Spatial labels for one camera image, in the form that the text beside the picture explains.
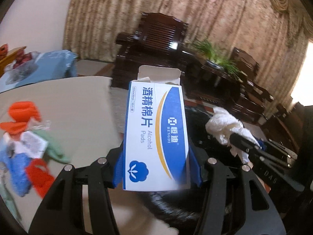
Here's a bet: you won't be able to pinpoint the red plastic scrap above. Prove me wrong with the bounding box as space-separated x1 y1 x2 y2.
25 159 55 198

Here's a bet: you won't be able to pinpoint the blue plastic bag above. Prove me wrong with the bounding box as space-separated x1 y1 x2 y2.
1 150 31 197

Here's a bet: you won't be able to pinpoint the dark wooden side table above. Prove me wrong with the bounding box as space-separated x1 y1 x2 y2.
183 61 241 106

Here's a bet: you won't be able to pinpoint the white tissue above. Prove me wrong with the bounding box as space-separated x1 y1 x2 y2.
205 107 260 168

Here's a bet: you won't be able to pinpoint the red apples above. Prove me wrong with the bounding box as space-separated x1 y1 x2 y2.
13 53 32 69

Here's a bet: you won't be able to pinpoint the floral beige curtain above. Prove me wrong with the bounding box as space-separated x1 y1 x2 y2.
63 0 312 109

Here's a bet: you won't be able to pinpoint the light blue paper cup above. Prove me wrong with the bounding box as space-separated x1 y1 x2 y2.
3 131 48 159

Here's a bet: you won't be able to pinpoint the alcohol pads box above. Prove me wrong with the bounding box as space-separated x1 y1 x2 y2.
123 65 191 192

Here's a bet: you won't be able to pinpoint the dark wooden armchair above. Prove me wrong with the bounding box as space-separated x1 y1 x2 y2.
112 12 188 89
230 47 274 124

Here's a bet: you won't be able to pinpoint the thick orange foam net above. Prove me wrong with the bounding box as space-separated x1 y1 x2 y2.
8 101 41 123

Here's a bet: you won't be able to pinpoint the blue tablecloth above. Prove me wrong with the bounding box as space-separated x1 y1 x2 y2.
1 50 77 93

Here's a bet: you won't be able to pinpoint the potted green plant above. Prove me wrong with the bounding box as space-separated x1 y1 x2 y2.
189 39 240 78

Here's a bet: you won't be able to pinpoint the glass fruit bowl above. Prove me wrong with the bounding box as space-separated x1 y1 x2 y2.
4 60 38 84

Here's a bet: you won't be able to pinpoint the green glove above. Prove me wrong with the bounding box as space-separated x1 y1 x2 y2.
32 129 71 164

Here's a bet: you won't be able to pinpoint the black lined trash bin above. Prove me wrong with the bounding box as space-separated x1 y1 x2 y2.
137 106 241 228

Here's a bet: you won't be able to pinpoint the dark wooden bench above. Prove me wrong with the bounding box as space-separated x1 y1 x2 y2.
261 102 305 154

